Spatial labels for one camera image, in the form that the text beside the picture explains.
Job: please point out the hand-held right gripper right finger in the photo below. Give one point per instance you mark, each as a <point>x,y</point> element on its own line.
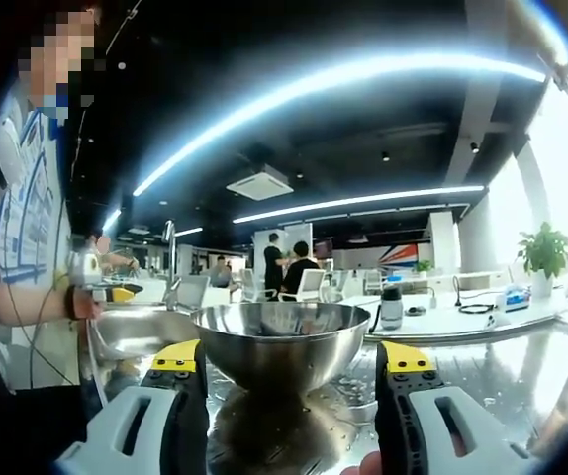
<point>462,435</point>

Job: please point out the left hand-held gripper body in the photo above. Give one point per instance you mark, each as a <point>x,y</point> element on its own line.
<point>85,272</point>

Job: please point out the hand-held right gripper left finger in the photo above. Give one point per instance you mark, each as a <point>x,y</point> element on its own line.
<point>130,430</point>

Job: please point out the stainless steel sink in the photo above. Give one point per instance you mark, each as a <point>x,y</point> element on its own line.
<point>135,326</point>

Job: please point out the stainless steel bowl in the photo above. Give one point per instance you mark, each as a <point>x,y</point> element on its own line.
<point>284,351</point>

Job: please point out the chrome sink faucet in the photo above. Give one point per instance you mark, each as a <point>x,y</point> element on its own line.
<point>170,287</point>

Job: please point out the grey water bottle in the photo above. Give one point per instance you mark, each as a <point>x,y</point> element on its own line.
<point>392,309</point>

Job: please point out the person's left hand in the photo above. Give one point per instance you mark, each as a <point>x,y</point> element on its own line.
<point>83,307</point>

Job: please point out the person's right hand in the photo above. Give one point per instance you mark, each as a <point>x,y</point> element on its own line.
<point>369,464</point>

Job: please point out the person in white shirt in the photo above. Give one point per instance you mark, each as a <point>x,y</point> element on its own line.
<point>27,222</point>

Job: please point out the long white desk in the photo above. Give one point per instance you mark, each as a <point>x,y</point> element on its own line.
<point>462,324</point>

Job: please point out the white chest-worn device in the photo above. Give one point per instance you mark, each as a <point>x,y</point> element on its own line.
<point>4,158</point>

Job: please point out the black gooseneck stand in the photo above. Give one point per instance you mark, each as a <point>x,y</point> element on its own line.
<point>457,292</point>

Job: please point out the blue white desk device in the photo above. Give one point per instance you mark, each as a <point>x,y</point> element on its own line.
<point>514,299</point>

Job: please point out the small potted plant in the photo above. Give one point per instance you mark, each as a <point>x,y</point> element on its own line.
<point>423,268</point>

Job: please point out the ceiling air conditioner unit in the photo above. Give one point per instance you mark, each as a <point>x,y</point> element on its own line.
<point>260,184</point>

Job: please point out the white office chair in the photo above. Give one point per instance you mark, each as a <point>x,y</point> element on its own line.
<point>311,287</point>

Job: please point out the large potted plant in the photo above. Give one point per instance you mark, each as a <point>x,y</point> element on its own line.
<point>546,257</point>

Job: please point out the short ceiling light strip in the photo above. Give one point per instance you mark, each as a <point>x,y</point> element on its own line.
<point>358,202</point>

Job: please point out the long ceiling light strip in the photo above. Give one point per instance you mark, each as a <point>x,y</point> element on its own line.
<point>313,94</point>

